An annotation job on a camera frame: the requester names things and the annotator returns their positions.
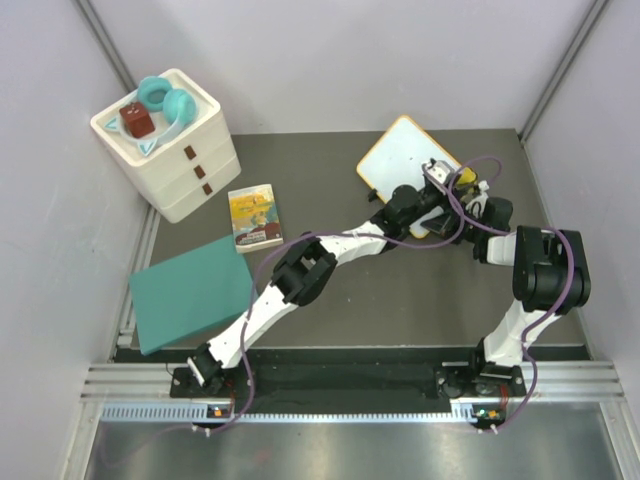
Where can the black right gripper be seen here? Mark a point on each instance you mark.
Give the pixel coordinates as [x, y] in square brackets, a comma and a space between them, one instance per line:
[446, 224]

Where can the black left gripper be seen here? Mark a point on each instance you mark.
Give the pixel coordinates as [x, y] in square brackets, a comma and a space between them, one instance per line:
[449, 199]

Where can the yellow bone-shaped whiteboard eraser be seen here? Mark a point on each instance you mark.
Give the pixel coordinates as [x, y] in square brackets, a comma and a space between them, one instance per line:
[466, 180]

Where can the yellow-framed whiteboard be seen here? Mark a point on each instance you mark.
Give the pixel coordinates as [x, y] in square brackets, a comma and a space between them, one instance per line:
[393, 167]

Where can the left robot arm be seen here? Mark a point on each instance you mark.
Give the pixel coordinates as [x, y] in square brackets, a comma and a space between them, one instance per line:
[301, 274]

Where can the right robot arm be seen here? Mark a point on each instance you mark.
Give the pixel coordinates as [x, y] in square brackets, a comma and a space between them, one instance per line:
[550, 277]

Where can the paperback book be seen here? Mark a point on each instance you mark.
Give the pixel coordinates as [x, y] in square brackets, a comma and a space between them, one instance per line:
[254, 218]

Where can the white drawer unit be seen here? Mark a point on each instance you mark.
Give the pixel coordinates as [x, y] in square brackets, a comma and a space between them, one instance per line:
[180, 176]

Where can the teal headphones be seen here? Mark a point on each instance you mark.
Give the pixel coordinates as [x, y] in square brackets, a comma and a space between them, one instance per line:
[171, 109]

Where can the brown cube toy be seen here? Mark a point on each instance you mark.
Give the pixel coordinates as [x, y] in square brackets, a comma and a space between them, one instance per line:
[137, 119]

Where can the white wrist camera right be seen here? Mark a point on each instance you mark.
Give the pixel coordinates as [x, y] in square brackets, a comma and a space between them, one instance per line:
[477, 199]

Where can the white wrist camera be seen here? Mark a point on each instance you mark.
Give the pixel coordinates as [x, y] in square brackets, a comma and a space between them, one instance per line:
[477, 199]
[438, 173]

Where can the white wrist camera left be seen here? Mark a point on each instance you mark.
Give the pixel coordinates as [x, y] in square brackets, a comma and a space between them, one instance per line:
[438, 173]

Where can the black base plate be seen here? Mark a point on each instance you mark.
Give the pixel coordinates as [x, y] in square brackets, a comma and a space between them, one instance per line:
[343, 381]

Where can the aluminium rail frame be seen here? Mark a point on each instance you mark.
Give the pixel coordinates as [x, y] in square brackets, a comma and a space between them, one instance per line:
[138, 392]

